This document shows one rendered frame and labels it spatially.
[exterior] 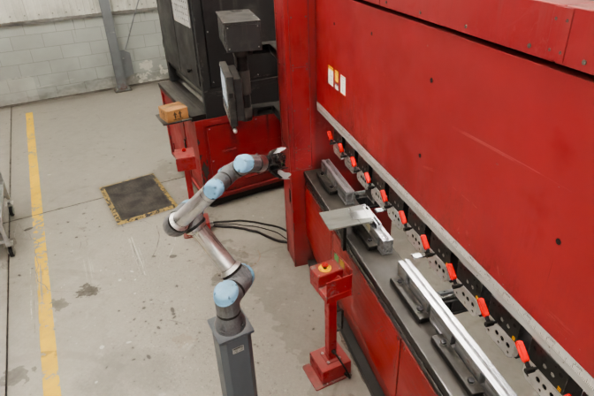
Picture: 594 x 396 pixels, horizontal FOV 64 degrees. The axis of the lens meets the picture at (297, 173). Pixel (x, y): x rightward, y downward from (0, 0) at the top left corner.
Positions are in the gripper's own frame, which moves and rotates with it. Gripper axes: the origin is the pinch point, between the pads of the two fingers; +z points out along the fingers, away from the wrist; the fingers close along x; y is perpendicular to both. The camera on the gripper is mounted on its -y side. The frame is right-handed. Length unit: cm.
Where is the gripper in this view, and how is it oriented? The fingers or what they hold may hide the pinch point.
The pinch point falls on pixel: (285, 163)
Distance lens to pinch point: 224.8
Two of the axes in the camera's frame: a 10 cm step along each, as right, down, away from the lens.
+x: -2.0, -9.8, 1.0
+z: 5.6, -0.3, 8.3
